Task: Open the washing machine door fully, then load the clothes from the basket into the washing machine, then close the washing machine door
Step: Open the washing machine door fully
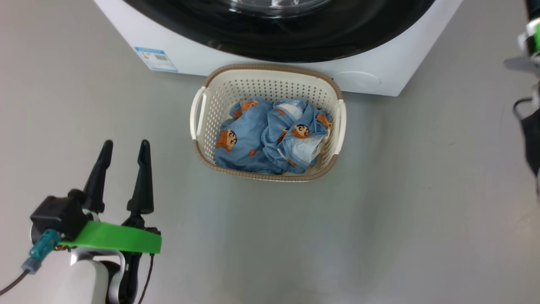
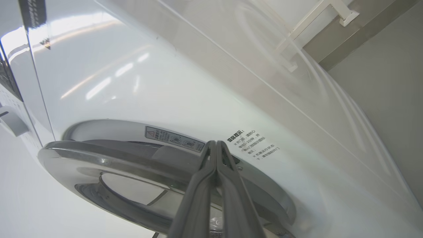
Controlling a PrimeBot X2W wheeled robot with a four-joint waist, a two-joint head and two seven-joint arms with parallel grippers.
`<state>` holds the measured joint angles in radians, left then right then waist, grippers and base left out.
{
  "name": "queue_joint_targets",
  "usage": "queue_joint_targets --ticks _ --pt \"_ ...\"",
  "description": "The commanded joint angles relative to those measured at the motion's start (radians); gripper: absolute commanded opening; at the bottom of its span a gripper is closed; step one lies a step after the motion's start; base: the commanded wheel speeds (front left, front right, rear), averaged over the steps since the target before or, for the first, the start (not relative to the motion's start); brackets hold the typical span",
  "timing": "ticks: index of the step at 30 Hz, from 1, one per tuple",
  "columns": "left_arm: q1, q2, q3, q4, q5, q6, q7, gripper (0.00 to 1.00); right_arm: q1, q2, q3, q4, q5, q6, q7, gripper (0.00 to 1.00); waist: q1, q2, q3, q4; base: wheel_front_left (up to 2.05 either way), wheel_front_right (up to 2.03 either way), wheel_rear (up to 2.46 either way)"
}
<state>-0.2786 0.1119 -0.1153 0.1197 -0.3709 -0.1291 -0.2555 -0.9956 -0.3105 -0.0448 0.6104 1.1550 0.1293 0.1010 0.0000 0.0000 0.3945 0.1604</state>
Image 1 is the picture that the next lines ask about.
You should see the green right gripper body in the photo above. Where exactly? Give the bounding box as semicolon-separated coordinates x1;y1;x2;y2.
518;18;540;57

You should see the blue white energy label sticker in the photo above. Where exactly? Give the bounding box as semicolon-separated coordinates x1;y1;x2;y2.
134;46;178;73

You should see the blue cartoon garment white lining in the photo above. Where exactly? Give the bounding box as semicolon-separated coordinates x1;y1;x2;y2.
262;99;334;174

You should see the cream perforated laundry basket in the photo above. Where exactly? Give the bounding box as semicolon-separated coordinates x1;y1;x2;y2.
190;64;347;182

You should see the left cable with teal connector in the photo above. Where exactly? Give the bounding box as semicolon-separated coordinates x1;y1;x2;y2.
0;229;62;296

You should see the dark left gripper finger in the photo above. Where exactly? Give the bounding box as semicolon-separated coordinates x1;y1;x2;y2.
83;140;113;214
127;139;154;214

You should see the white front-load washing machine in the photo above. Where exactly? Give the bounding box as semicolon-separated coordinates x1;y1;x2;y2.
94;0;464;97

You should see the black round glass washer door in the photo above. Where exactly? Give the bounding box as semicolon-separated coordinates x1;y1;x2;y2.
122;0;435;63

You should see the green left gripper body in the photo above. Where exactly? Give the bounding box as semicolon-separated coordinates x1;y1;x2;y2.
63;210;162;254

